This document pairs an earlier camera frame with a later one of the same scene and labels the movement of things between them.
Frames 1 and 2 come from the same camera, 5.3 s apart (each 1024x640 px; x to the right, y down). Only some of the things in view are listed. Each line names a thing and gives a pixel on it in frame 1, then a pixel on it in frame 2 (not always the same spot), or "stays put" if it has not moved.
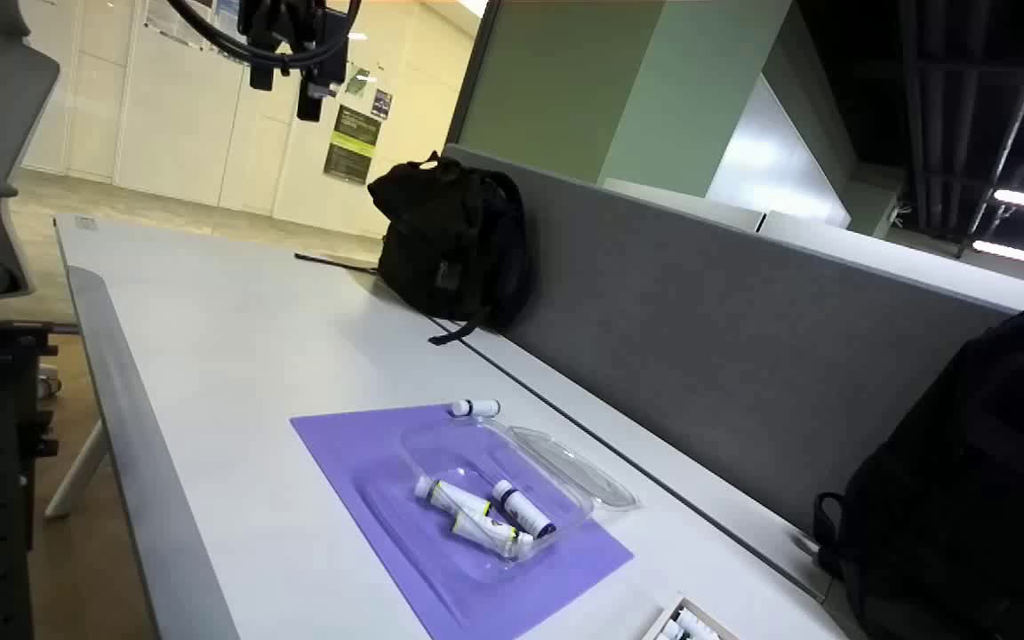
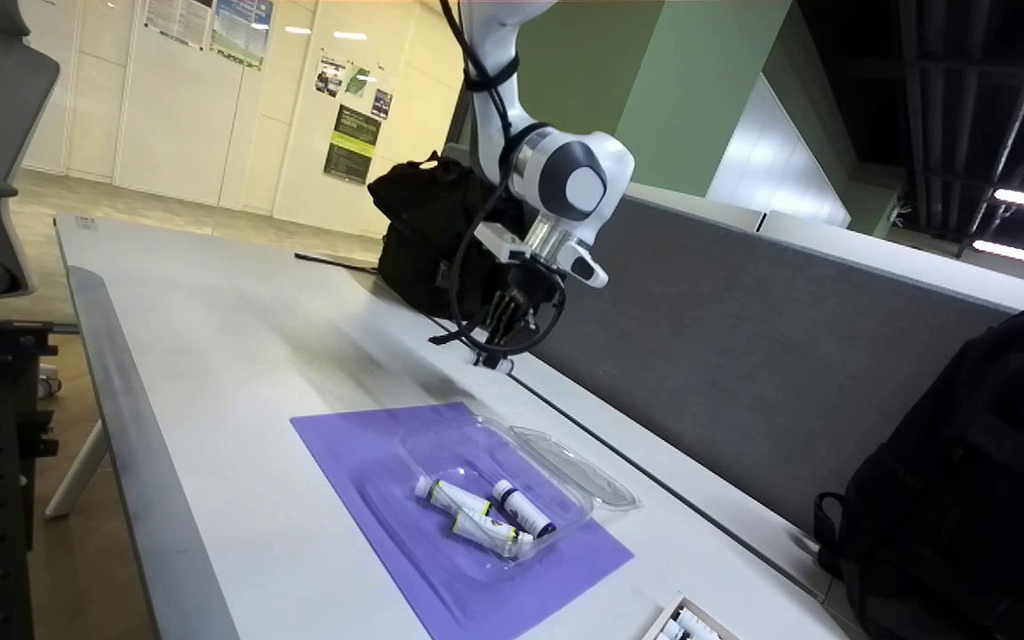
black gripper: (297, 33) to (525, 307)
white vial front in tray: (480, 528) stays put
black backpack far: (456, 244) stays put
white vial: (451, 496) stays put
